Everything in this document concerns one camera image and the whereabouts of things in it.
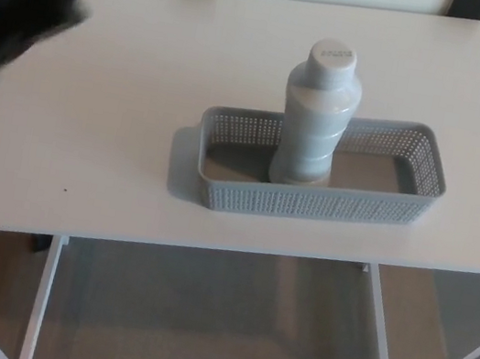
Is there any white plastic bottle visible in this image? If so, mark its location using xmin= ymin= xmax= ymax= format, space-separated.
xmin=266 ymin=33 xmax=371 ymax=196

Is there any grey perforated plastic basket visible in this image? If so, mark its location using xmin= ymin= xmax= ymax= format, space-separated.
xmin=185 ymin=84 xmax=456 ymax=250

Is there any small black floor object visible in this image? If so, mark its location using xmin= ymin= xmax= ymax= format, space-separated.
xmin=28 ymin=234 xmax=51 ymax=256

